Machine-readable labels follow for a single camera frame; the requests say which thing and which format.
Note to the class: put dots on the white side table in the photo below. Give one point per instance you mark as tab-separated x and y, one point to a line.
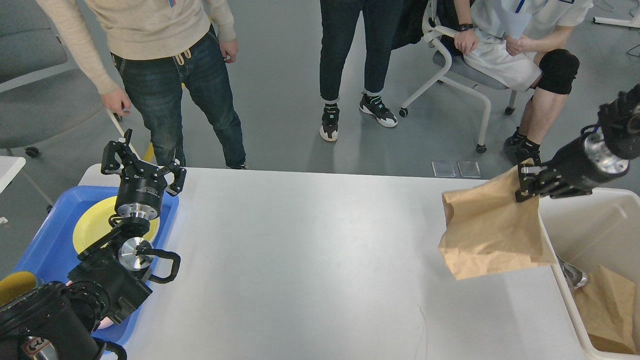
10	167

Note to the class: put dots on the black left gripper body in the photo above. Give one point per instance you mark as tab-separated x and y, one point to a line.
139	196

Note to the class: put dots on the blue plastic tray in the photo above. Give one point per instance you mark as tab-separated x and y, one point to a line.
51	255

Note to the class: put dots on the person in beige sweater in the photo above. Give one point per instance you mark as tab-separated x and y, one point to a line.
160	48

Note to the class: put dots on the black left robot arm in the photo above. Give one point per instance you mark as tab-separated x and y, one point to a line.
55	320

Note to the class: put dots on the seated person in white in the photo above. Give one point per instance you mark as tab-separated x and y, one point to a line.
536	60

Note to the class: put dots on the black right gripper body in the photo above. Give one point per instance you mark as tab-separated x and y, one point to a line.
584	164

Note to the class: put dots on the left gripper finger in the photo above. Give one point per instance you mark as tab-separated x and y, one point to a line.
179	175
119	154

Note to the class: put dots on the grey chair at left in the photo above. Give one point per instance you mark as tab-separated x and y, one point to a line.
36	107

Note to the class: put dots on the white paper sheets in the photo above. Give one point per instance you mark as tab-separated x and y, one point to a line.
515	15

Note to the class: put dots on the brown paper bag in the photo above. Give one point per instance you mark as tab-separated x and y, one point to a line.
489	232
606	307

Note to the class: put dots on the yellow plastic plate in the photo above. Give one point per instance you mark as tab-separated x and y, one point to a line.
94	224

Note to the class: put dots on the beige plastic bin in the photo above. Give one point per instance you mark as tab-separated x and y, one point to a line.
602	228

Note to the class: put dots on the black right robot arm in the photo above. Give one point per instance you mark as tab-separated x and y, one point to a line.
620	124

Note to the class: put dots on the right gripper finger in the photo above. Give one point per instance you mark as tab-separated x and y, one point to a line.
556	190
531	173

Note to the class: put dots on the foil ball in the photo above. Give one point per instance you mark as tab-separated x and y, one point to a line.
575	278

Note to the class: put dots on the teal yellow mug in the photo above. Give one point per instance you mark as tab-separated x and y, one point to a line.
17	284

